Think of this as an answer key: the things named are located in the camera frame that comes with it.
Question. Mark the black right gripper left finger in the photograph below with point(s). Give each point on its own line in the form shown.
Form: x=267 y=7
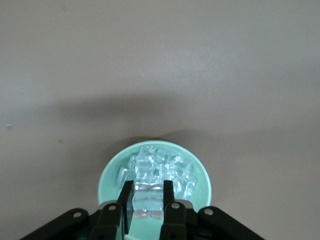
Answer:
x=107 y=222

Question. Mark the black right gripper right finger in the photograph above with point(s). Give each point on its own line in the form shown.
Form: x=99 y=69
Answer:
x=175 y=222

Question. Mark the pile of clear ice cubes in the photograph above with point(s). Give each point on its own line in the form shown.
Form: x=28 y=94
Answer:
x=160 y=165

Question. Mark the green ceramic bowl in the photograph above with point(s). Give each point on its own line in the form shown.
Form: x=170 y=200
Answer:
x=110 y=180

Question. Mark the brown table cover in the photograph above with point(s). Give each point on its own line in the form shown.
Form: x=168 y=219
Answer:
x=160 y=62

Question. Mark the clear ice cube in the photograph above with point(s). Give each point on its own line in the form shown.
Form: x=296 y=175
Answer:
x=148 y=202

